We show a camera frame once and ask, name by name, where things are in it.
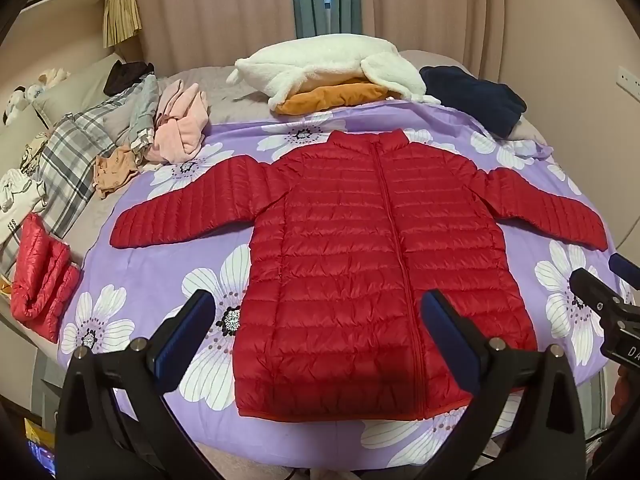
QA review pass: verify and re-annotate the person's right hand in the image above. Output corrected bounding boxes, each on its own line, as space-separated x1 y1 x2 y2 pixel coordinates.
614 365 640 413

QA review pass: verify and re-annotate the grey bed sheet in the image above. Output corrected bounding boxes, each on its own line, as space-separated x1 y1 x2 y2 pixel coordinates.
37 50 551 241

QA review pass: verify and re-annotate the tan plush toy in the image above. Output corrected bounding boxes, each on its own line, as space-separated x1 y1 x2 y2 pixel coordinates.
37 67 71 86

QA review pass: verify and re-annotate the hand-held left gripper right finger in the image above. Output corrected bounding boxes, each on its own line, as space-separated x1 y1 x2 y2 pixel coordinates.
420 289 588 480

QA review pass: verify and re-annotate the black and white plush toy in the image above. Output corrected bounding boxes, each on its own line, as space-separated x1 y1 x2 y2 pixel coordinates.
0 85 46 126

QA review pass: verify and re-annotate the cartoon print pillow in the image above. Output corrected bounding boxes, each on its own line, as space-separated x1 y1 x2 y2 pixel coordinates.
20 130 51 176

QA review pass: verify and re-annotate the dark brown garment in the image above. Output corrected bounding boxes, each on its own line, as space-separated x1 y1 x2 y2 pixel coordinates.
103 60 156 96

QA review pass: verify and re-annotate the yellow box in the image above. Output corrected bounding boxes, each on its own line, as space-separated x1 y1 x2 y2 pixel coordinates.
25 417 56 448

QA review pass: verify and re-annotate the folded light red puffer jacket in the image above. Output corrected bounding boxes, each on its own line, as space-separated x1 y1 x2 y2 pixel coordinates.
10 212 82 345

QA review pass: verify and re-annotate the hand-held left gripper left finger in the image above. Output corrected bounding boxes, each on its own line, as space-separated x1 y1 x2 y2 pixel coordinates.
54 289 217 480

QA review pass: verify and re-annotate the blue lit device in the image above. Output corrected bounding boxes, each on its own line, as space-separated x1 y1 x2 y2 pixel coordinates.
27 440 56 476

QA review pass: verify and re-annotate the white power strip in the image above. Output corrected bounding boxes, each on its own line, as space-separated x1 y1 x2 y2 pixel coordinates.
616 65 640 98

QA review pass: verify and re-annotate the white printed garment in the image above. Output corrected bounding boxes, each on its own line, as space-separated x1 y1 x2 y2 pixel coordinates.
0 167 48 246

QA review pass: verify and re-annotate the pink curtain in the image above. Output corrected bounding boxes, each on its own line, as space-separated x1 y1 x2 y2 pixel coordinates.
122 0 301 81
357 0 546 96

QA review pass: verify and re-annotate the purple floral blanket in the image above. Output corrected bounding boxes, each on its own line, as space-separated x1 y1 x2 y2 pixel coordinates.
56 97 638 473

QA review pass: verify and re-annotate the grey plaid pillow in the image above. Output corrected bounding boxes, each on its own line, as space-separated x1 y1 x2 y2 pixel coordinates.
0 94 136 281

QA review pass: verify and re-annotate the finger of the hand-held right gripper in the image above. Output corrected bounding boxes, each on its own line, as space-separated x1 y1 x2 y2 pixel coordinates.
570 268 628 321
609 254 640 286

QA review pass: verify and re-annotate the pink garment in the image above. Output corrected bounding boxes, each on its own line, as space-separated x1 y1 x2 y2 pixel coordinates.
148 80 213 166

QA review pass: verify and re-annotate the navy fleece garment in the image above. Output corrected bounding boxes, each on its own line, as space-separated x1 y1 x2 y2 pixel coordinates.
419 65 528 140

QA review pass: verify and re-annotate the white fleece garment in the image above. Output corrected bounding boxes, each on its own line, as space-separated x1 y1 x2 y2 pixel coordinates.
226 33 443 111

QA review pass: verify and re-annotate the beige pillow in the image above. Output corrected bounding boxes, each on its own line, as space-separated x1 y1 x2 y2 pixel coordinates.
32 52 123 126

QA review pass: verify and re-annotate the grey striped garment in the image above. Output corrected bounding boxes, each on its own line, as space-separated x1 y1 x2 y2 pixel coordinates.
127 74 168 153

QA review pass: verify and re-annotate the tan printed garment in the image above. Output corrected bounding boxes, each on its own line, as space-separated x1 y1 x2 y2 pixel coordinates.
93 146 142 200

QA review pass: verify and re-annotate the orange garment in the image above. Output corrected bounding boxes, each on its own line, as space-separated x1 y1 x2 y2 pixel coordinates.
275 80 403 116

